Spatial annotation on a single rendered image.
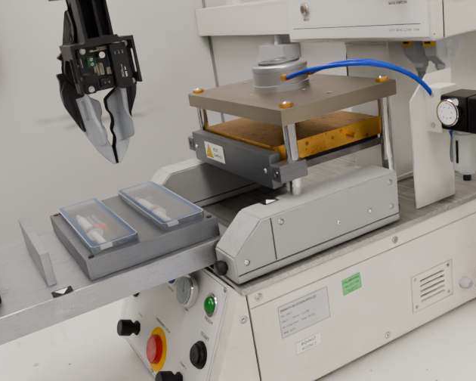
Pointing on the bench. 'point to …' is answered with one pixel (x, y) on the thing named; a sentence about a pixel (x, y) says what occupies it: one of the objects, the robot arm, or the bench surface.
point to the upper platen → (309, 135)
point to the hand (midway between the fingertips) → (112, 152)
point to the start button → (196, 354)
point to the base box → (357, 299)
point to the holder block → (139, 222)
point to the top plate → (298, 91)
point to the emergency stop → (154, 348)
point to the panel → (179, 324)
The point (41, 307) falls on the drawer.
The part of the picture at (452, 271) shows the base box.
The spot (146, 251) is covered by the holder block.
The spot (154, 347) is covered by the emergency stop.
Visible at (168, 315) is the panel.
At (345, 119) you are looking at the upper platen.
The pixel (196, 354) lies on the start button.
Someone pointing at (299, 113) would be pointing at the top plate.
